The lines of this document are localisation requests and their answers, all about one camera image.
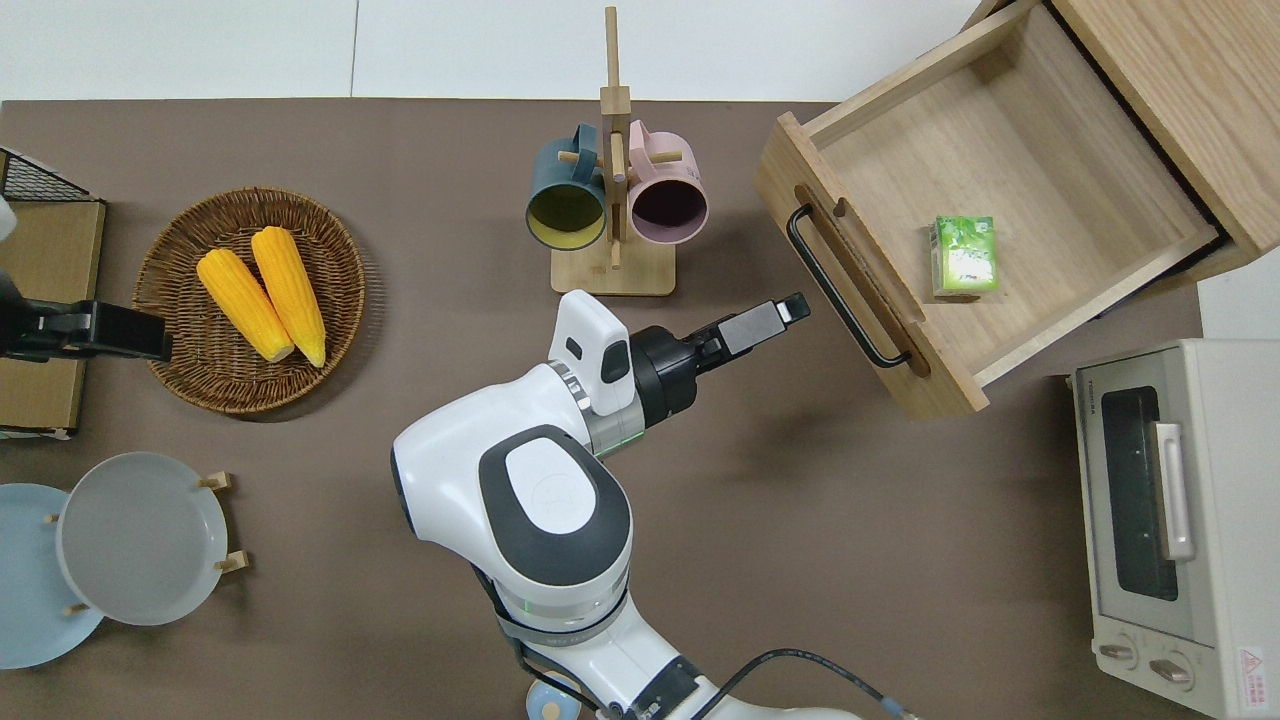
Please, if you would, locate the green juice carton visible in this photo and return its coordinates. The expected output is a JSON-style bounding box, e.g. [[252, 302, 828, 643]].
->
[[928, 214, 1002, 300]]

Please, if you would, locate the brown table mat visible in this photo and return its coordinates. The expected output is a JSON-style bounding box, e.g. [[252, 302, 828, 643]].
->
[[0, 97, 1207, 720]]

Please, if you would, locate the light blue plate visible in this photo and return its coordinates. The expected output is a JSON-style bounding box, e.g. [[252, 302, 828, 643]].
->
[[0, 482, 107, 672]]

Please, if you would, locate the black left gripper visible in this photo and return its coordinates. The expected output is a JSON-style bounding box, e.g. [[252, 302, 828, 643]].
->
[[0, 270, 174, 364]]

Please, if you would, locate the wooden plate rack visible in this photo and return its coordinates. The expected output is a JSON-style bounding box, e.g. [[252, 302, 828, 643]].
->
[[42, 469, 250, 617]]

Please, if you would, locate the white toaster oven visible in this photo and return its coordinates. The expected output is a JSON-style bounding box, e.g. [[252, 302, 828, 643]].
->
[[1068, 338, 1280, 720]]

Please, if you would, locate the black metal drawer handle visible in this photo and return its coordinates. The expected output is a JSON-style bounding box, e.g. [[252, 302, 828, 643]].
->
[[786, 203, 914, 370]]

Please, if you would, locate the silver oven door handle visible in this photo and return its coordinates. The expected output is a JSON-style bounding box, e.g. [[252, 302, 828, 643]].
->
[[1152, 421, 1198, 564]]

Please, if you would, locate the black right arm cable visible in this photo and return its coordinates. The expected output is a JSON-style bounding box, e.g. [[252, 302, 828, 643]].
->
[[688, 648, 923, 720]]

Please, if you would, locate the light wooden cabinet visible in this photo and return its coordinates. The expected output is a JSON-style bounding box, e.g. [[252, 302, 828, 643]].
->
[[962, 0, 1280, 293]]

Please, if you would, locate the wooden drawer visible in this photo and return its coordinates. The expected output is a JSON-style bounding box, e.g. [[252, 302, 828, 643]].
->
[[754, 0, 1223, 422]]

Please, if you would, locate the yellow corn cob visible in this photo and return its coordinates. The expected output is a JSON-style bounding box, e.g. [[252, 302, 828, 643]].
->
[[195, 247, 298, 364], [250, 226, 329, 370]]

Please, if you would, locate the wooden mug rack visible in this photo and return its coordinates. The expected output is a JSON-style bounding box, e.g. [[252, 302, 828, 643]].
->
[[549, 5, 679, 298]]

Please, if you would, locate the pink mug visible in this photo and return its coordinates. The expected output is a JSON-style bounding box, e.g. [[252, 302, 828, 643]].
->
[[626, 119, 711, 248]]

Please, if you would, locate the grey plate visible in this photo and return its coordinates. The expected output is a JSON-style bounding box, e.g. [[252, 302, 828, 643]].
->
[[55, 451, 230, 629]]

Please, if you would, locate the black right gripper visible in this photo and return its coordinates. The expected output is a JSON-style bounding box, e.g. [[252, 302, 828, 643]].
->
[[631, 291, 812, 422]]

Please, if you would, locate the wooden shelf with wire grid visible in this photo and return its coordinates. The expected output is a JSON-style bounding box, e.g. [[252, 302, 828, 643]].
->
[[0, 147, 108, 442]]

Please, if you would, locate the dark blue mug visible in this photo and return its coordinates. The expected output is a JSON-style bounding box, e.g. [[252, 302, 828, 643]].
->
[[525, 122, 609, 252]]

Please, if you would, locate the brown wicker basket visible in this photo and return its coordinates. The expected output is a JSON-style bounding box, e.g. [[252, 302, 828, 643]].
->
[[131, 186, 368, 417]]

